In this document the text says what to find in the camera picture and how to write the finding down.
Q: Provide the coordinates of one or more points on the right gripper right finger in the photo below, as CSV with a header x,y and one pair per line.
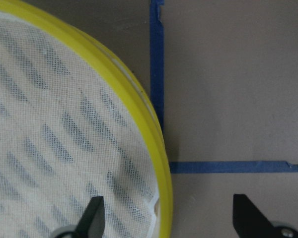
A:
x,y
249,222

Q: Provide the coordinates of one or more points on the yellow steamer basket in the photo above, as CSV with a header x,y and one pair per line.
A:
x,y
74,124

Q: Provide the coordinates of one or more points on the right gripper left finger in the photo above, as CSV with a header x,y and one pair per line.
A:
x,y
90,225

